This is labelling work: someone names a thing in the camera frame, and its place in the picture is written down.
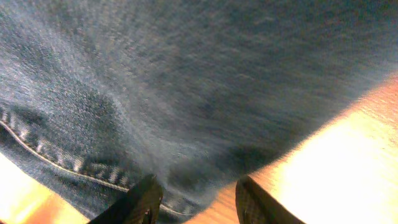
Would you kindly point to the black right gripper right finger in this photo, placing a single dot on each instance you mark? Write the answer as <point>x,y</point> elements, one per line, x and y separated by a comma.
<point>255,206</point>

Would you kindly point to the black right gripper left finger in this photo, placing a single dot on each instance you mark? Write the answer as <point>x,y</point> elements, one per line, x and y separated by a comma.
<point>140,205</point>

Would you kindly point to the blue denim jeans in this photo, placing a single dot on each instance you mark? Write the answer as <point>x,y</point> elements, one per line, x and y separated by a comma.
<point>97,94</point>

